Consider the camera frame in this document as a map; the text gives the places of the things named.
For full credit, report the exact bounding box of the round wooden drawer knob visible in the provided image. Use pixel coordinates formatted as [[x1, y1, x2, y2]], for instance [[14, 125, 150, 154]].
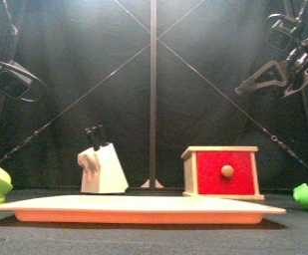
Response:
[[220, 164, 236, 179]]

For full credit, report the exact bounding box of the wooden box red drawer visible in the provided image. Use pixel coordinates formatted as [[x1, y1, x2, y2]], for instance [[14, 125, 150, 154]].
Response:
[[180, 145, 265, 201]]

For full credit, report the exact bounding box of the white knife block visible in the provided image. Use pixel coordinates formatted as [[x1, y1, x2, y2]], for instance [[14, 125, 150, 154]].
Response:
[[77, 142, 130, 195]]

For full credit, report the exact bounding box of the orange rectangular tray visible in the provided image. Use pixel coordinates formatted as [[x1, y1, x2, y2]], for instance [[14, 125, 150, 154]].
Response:
[[0, 194, 288, 225]]

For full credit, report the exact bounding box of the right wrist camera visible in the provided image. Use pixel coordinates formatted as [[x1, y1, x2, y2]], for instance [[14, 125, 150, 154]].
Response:
[[264, 13, 305, 52]]

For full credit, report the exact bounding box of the diagonal brace wire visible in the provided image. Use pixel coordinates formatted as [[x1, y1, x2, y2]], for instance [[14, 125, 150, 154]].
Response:
[[0, 0, 206, 166], [113, 0, 308, 182]]

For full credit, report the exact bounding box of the vertical metal frame pole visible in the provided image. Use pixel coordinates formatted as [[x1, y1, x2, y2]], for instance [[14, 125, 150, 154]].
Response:
[[141, 0, 165, 189]]

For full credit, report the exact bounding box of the black knife handle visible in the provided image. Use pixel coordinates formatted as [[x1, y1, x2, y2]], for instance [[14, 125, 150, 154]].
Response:
[[85, 127, 102, 152]]

